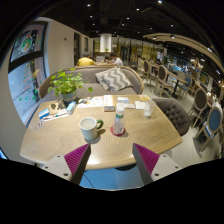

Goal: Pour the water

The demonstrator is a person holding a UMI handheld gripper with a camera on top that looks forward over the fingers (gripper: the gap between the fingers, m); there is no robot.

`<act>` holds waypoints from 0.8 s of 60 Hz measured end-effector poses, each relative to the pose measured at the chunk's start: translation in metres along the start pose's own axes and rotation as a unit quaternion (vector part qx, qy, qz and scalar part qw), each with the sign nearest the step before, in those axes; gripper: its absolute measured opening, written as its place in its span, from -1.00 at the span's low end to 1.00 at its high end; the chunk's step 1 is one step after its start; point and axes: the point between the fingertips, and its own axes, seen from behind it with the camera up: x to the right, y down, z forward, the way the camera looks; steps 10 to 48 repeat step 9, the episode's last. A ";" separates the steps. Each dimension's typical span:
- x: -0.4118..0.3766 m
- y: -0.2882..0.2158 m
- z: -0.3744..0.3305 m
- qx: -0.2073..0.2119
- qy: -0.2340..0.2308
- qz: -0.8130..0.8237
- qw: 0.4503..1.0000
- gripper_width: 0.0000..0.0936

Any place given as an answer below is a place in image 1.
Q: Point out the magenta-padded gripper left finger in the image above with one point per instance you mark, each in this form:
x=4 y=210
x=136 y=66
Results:
x=58 y=165

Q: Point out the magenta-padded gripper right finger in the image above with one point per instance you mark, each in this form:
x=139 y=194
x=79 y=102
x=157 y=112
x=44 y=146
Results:
x=165 y=165

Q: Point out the clear plastic water bottle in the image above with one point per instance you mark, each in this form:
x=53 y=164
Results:
x=118 y=125

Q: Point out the pill blister pack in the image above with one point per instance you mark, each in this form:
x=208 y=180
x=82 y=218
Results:
x=40 y=124

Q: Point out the grey tufted chair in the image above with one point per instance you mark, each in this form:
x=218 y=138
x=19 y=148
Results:
x=173 y=113

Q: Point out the flat round red coaster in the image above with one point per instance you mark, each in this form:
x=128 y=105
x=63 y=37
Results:
x=123 y=132

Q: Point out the clear plastic cup with straw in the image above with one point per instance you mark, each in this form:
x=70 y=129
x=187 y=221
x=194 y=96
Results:
x=149 y=109

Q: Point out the white paper napkin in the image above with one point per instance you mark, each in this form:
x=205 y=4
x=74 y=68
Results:
x=140 y=105

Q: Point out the group of round-backed chairs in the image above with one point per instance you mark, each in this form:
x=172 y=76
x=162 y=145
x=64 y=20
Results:
x=215 y=120

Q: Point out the small printed paper leaflet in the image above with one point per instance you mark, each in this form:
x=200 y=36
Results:
x=130 y=106

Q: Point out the large printed paper leaflet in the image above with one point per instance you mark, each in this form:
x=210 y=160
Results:
x=90 y=102

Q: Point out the yellow card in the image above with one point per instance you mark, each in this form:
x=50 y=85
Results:
x=144 y=97

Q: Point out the small blue white pack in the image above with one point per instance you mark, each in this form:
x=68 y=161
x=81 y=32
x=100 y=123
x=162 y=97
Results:
x=123 y=100

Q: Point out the long white box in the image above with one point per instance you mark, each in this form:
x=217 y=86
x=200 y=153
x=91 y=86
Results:
x=108 y=101

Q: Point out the green potted plant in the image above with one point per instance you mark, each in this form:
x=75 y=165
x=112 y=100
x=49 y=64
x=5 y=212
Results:
x=66 y=83

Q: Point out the grey curved sofa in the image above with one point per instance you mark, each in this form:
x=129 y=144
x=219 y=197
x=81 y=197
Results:
x=105 y=93

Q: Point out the decorated glass window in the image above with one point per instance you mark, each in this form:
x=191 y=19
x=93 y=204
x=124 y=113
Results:
x=25 y=76

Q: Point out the grey white chevron cushion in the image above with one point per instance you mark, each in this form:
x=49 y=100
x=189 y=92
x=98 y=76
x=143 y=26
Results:
x=113 y=79

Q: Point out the person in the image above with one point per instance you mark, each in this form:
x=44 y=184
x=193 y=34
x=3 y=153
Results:
x=117 y=60
x=85 y=61

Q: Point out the white cylindrical column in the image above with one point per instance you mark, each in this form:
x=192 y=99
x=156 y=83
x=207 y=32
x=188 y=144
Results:
x=106 y=42

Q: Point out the group of ceiling spotlights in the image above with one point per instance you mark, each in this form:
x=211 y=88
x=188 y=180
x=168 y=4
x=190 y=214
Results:
x=88 y=5

